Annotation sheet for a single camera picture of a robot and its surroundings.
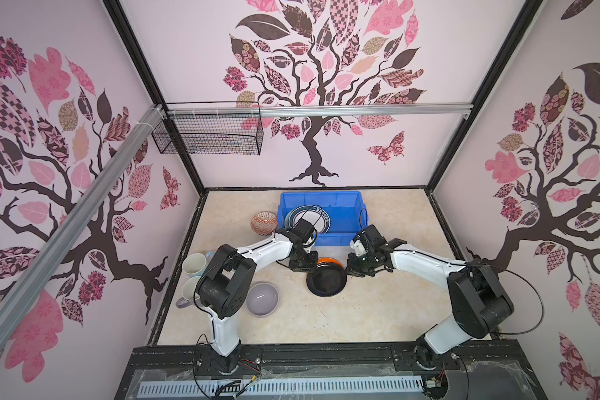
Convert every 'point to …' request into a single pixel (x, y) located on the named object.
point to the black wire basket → (212, 128)
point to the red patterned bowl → (263, 223)
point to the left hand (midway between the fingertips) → (313, 272)
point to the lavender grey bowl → (262, 299)
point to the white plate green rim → (314, 215)
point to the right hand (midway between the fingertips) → (344, 268)
